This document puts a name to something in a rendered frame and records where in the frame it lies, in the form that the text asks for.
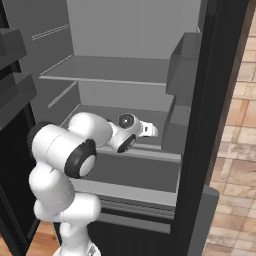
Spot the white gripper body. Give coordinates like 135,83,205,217
144,121,159,138

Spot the black fridge door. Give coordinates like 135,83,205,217
168,0,256,256
0,0,42,256

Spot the grey fridge drawer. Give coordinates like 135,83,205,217
70,151,183,208

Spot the grey door bin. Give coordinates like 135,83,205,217
161,96,193,155
0,72,38,131
0,27,29,71
165,31,203,98

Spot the black fridge with grey interior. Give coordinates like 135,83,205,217
2,0,209,256

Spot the grey fridge shelf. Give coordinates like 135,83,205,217
60,103,183,164
39,54,172,88

